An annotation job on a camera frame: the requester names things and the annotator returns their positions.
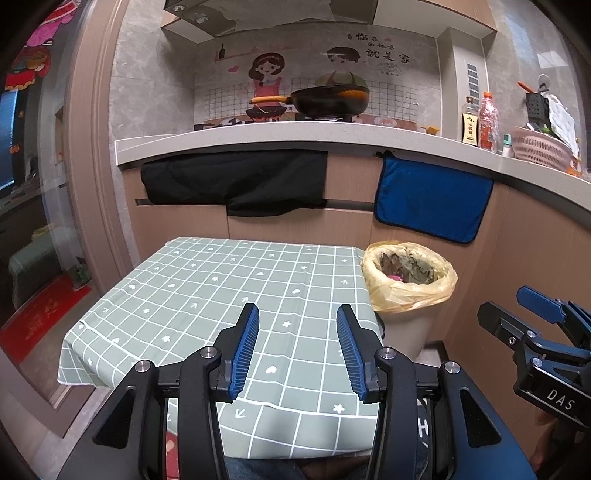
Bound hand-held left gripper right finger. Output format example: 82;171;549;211
335;305;539;480

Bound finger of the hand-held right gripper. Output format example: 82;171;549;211
477;302;543;354
516;286;591;344

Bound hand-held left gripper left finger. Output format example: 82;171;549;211
55;302;260;480

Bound trash bin with yellow bag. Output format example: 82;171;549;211
361;241;459;365

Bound green checked tablecloth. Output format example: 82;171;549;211
58;237;386;457

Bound blue hanging towel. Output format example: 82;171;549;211
373;150;495;245

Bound pink plastic basket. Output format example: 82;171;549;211
510;127;583;172

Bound black hanging cloth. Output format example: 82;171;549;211
141;150;328;217

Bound white plastic bag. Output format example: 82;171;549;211
547;95;581;155

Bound clear oil bottle yellow label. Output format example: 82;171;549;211
461;96;481;147

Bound red drink bottle orange cap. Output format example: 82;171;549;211
479;91;499;151

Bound black perforated utensil holder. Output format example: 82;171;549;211
526;92;550;130

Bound red floor mat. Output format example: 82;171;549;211
0;277;95;365

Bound grey stone kitchen countertop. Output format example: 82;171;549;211
115;121;591;208

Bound range hood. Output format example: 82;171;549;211
161;0;375;42

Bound red pink window decoration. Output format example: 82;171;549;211
4;0;88;90

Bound black wok with yellow handle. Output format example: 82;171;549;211
249;85;371;117

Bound cartoon couple wall sticker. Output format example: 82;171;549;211
194;30;439;132

